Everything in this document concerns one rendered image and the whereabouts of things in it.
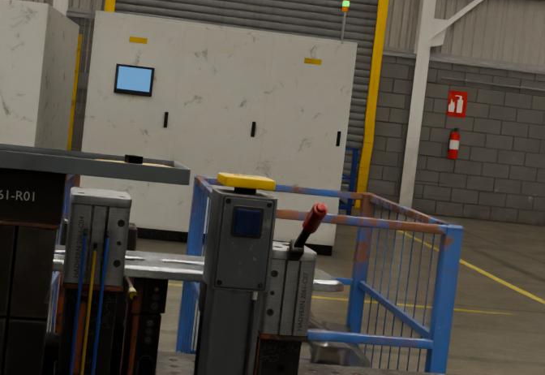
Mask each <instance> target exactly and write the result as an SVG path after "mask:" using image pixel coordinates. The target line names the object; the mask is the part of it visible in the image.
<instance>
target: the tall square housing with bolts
mask: <svg viewBox="0 0 545 375"><path fill-rule="evenodd" d="M70 198H71V200H70V208H69V216H68V224H67V239H66V247H65V256H64V264H63V271H62V288H65V295H64V304H63V311H62V327H61V335H60V343H59V351H58V360H55V361H54V374H53V375H111V372H110V360H111V351H112V344H113V336H114V321H115V313H116V305H117V298H118V292H123V286H122V283H123V275H124V267H125V259H126V251H127V236H128V228H129V221H130V213H131V203H132V199H131V197H130V196H129V195H128V193H127V192H121V191H112V190H104V189H95V188H85V187H72V188H71V194H70Z"/></svg>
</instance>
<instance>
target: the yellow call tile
mask: <svg viewBox="0 0 545 375"><path fill-rule="evenodd" d="M217 181H218V182H219V183H221V184H223V185H225V186H226V187H233V188H234V192H236V193H241V194H247V195H255V192H256V189H258V190H267V191H274V190H275V186H276V182H275V181H273V180H271V179H268V178H265V177H260V176H252V175H236V174H228V173H219V174H218V177H217Z"/></svg>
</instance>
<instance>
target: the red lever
mask: <svg viewBox="0 0 545 375"><path fill-rule="evenodd" d="M327 212H328V207H327V205H326V204H324V203H322V202H317V203H315V204H314V205H313V207H312V208H311V211H310V212H309V214H308V215H307V217H306V219H305V220H304V222H303V230H302V231H301V233H300V234H299V236H298V238H297V239H292V240H291V241H290V243H289V244H288V246H287V255H288V256H287V258H288V259H291V260H300V259H301V257H302V256H303V253H304V244H305V243H306V241H307V239H308V237H309V236H310V234H313V233H315V232H316V230H317V229H318V227H319V225H320V223H321V222H322V221H323V219H324V217H325V216H326V214H327Z"/></svg>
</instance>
